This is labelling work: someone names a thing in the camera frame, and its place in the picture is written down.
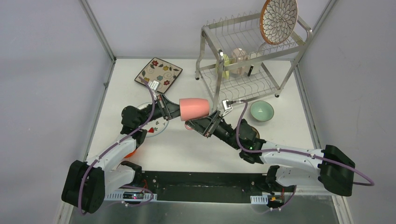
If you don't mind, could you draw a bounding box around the right white cable duct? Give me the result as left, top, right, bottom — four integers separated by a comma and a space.
250, 195, 268, 205

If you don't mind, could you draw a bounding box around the left white cable duct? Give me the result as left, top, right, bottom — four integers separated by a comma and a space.
104, 190, 157, 202

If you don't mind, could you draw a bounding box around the pink cup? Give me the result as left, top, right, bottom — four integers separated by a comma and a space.
179, 98, 210, 121

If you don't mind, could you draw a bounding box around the mint green bowl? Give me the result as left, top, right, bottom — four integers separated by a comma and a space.
250, 101, 275, 122

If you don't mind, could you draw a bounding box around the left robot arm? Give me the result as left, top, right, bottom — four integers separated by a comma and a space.
61, 94, 181, 215

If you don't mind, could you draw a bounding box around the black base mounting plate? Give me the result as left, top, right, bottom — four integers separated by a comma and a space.
129, 171, 293, 203

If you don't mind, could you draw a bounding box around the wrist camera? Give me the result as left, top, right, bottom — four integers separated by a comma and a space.
222, 99, 234, 117
148, 80, 161, 92

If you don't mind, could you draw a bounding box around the purple cable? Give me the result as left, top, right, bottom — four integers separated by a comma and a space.
78, 77, 160, 216
230, 99, 375, 211

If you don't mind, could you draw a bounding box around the steel two-tier dish rack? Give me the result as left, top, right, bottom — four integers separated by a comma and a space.
195, 13, 313, 110

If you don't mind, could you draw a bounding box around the pale yellow mug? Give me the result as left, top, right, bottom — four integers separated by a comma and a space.
215, 54, 232, 80

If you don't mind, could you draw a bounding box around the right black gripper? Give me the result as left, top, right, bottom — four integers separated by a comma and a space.
185, 110, 241, 150

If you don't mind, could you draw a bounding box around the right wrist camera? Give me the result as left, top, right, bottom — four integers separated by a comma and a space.
222, 99, 234, 117

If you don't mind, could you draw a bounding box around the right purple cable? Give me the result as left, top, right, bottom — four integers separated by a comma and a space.
230, 99, 375, 211

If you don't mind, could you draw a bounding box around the watermelon pattern round plate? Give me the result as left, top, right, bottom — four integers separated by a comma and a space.
143, 117, 169, 138

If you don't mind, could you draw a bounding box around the square floral plate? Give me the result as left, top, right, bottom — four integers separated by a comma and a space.
134, 57, 183, 94

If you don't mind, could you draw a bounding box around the white ribbed mug black handle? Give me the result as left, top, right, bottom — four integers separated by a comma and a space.
247, 52, 262, 77

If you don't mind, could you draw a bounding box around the white cable duct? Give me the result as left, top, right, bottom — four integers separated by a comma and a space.
250, 195, 268, 205
104, 190, 157, 202

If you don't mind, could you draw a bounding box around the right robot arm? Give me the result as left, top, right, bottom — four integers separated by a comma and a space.
186, 112, 355, 196

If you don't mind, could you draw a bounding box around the orange plastic bowl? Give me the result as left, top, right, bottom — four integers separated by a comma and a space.
124, 151, 136, 159

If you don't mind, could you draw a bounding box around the dark patterned cream bowl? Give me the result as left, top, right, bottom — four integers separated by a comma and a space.
248, 126, 260, 140

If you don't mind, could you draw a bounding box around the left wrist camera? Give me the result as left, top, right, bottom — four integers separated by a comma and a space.
148, 80, 161, 92

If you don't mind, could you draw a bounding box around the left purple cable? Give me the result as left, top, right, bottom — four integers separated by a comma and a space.
78, 77, 160, 216

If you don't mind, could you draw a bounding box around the brown rim petal pattern plate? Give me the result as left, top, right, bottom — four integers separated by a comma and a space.
259, 0, 298, 45

